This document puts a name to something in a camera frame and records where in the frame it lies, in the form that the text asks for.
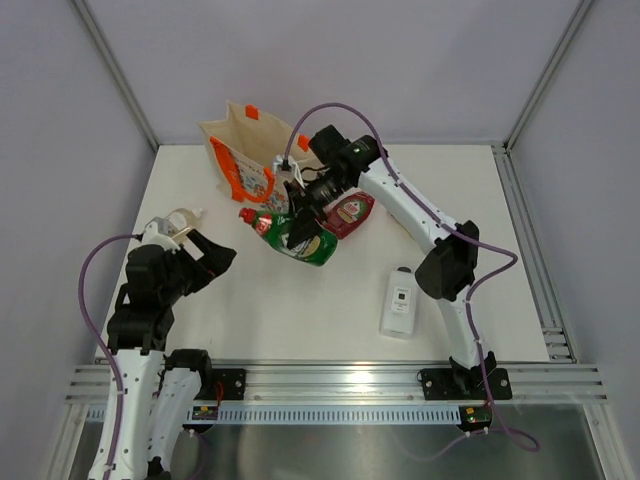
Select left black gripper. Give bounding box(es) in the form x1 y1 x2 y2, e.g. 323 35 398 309
160 229 235 304

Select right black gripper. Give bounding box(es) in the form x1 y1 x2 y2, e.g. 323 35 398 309
284 171 352 251

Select green dish soap bottle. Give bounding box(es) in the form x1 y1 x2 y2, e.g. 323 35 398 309
238 207 338 267

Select clear liquid soap bottle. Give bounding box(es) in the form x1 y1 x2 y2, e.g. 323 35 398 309
165 207 205 243

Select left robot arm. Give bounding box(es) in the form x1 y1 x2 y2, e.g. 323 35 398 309
88 226 237 479

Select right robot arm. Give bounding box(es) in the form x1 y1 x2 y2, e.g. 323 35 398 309
285 125 495 397

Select cream canvas tote bag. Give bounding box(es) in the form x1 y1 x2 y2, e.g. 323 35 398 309
199 102 293 213

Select red dish soap bottle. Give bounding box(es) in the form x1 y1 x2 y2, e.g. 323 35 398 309
322 191 375 240

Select white rectangular bottle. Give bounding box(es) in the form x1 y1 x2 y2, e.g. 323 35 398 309
379 266 418 339

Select left small circuit board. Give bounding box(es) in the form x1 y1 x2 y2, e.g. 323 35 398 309
192 405 219 422

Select small circuit board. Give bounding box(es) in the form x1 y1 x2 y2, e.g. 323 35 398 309
192 405 219 422
458 406 493 432

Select right small circuit board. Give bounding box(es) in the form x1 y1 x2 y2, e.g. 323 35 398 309
458 406 493 432

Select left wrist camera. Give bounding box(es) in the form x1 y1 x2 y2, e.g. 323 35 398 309
141 217 180 250

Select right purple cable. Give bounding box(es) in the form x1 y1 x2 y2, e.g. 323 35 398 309
284 102 542 460

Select purple cable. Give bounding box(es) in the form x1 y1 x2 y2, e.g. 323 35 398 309
79 232 216 480
284 102 542 460

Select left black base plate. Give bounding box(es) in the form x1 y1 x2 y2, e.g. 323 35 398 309
195 368 247 402

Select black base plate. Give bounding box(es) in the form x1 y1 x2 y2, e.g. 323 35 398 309
195 368 247 402
418 367 513 401

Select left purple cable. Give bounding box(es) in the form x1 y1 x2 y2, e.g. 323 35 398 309
79 232 216 480

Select aluminium mounting rail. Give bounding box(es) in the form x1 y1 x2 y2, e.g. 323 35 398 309
64 363 609 406

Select white slotted cable duct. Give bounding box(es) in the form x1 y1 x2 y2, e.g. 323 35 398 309
184 405 460 427

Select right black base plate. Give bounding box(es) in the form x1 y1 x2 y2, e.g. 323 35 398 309
418 367 513 401

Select left corner aluminium post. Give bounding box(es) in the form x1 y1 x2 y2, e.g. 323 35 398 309
68 0 161 153

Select corner aluminium post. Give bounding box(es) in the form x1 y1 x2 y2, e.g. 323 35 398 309
68 0 161 153
502 0 597 153

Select right corner aluminium post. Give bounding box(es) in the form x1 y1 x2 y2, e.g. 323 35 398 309
502 0 597 153

